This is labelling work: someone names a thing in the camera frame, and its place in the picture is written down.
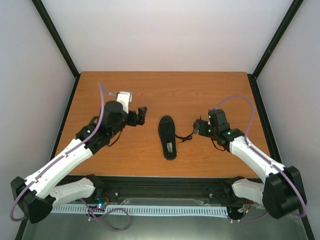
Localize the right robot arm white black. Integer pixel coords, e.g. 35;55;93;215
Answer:
193;109;307;219

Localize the black canvas shoe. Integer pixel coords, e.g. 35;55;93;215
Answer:
158;115;177;161

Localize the black frame post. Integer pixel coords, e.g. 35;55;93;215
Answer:
31;0;80;79
251;0;304;81

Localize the left green led circuit board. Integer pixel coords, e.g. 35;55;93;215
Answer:
89;198;110;213

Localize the clear plastic sheet cover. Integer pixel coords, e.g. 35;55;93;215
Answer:
22;207;308;240

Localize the left black frame post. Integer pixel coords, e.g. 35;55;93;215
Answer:
31;0;80;79

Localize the light blue slotted cable duct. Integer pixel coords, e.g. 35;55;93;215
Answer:
51;204;229;218

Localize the right black frame post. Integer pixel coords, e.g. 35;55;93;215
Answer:
251;0;304;81

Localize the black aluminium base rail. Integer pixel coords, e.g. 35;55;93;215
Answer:
32;174;300;207

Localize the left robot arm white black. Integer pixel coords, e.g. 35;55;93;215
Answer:
10;100;147;224

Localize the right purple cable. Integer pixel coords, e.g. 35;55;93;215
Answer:
212;94;308;224

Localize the right small connector board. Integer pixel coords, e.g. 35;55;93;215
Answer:
237;203;251;215

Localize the black shoelace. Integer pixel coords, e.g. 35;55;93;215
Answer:
175;132;194;143

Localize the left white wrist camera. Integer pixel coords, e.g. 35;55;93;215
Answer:
116;91;133;114

